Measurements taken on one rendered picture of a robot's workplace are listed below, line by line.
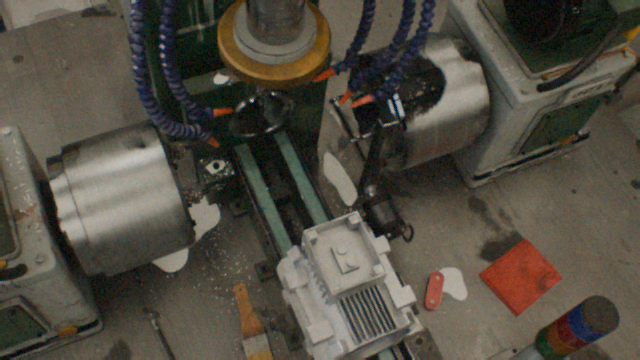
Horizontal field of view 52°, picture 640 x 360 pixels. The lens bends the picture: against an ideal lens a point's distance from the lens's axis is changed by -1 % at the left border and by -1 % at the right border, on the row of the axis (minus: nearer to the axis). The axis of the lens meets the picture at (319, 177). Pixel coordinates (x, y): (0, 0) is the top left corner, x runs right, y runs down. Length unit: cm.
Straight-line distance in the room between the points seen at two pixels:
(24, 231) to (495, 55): 91
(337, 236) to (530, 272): 56
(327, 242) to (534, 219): 64
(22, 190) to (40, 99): 57
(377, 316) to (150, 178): 44
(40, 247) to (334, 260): 47
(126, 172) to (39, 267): 20
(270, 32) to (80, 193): 41
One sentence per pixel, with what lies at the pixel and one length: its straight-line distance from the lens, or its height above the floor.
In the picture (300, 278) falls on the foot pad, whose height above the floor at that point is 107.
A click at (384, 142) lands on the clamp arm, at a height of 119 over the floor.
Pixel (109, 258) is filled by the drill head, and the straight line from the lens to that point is 118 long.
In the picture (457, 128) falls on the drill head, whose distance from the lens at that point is 132.
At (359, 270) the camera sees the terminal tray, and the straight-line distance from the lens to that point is 112.
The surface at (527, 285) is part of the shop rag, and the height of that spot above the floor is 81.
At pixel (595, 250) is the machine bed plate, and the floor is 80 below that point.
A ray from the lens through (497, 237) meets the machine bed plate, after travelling 157.
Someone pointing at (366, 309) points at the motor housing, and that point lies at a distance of 111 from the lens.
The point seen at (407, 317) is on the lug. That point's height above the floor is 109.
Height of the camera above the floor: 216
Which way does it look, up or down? 62 degrees down
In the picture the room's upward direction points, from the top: 10 degrees clockwise
